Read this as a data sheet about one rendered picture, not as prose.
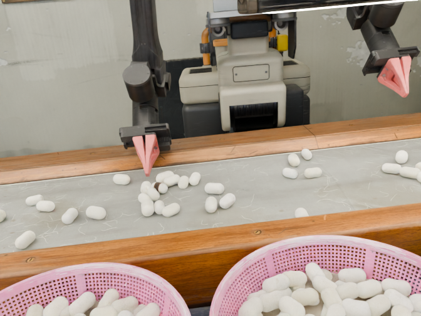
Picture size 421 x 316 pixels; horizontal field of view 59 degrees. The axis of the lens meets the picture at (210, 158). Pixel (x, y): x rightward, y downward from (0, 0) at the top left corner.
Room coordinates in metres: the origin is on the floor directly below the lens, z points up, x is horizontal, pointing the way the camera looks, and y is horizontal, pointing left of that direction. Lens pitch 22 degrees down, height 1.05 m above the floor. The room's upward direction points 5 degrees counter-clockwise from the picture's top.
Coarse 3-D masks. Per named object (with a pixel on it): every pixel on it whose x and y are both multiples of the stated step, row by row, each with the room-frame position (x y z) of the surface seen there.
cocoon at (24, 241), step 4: (24, 232) 0.50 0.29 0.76; (28, 232) 0.50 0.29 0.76; (32, 232) 0.50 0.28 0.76; (20, 236) 0.48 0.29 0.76; (24, 236) 0.49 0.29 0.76; (28, 236) 0.49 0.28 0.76; (32, 236) 0.49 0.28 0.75; (16, 240) 0.48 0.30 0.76; (20, 240) 0.48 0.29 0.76; (24, 240) 0.48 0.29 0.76; (28, 240) 0.48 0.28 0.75; (32, 240) 0.49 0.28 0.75; (16, 244) 0.47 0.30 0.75; (20, 244) 0.47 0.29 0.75; (24, 244) 0.48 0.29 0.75; (28, 244) 0.48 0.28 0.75; (20, 248) 0.47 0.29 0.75
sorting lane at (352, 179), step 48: (384, 144) 0.77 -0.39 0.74; (0, 192) 0.69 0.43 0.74; (48, 192) 0.67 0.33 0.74; (96, 192) 0.65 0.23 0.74; (192, 192) 0.62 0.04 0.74; (240, 192) 0.60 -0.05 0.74; (288, 192) 0.58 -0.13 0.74; (336, 192) 0.57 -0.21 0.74; (384, 192) 0.55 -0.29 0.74; (0, 240) 0.51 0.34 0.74; (48, 240) 0.50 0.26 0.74; (96, 240) 0.49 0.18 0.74
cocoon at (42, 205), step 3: (39, 201) 0.60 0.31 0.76; (42, 201) 0.60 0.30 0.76; (45, 201) 0.60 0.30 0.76; (48, 201) 0.59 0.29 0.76; (51, 201) 0.60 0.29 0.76; (36, 204) 0.60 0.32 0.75; (39, 204) 0.59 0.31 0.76; (42, 204) 0.59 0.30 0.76; (45, 204) 0.59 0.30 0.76; (48, 204) 0.59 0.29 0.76; (51, 204) 0.59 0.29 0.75; (54, 204) 0.60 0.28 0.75; (36, 207) 0.59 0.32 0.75; (39, 207) 0.59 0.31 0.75; (42, 207) 0.59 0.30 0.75; (45, 207) 0.59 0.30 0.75; (48, 207) 0.59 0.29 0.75; (51, 207) 0.59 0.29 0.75; (54, 207) 0.59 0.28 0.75; (39, 210) 0.59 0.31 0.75; (42, 210) 0.59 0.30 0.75; (45, 210) 0.59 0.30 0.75; (48, 210) 0.59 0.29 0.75; (51, 210) 0.59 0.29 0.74
